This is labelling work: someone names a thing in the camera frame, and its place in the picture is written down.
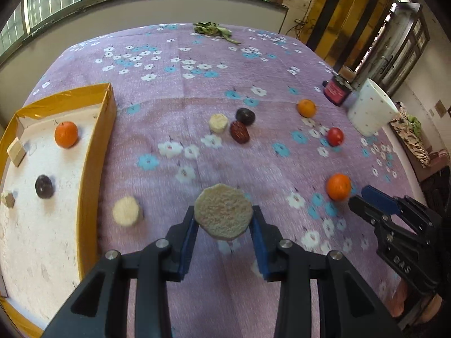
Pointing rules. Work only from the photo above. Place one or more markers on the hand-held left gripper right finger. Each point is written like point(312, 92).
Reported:
point(262, 250)

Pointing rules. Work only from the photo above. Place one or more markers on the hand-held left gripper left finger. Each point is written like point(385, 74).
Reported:
point(186, 250)

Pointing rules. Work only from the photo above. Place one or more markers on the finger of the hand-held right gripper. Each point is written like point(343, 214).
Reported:
point(366, 209)
point(380, 199)

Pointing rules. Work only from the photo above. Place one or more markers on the orange mandarin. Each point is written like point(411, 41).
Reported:
point(306, 108)
point(338, 186)
point(66, 134)

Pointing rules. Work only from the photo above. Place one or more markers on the yellow cardboard box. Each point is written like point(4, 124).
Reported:
point(53, 239)

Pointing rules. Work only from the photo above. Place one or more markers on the dark purple plum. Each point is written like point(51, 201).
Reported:
point(245, 116)
point(44, 186)

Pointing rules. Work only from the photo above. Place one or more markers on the small pale sugarcane chunk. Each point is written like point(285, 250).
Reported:
point(7, 199)

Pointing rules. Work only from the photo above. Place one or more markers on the person's right hand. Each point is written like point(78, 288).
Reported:
point(396, 301)

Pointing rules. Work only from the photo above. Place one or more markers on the floral patterned cloth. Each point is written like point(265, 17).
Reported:
point(412, 133)

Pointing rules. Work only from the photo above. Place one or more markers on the red tomato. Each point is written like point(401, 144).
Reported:
point(334, 136)

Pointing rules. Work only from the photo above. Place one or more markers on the white dotted mug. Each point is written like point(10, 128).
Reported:
point(370, 109)

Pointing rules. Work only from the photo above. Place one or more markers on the dark jar with red label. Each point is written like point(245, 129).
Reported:
point(336, 91)

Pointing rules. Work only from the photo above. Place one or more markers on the red jujube date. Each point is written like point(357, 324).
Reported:
point(239, 132)

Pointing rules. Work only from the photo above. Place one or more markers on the dark wooden glass cabinet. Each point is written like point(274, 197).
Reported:
point(398, 45)

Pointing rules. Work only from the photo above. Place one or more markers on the purple floral tablecloth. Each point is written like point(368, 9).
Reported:
point(211, 88)

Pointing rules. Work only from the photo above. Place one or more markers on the yellow dark striped panel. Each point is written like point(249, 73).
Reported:
point(348, 14)

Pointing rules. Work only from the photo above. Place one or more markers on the green leafy vegetable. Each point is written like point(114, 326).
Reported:
point(215, 31)

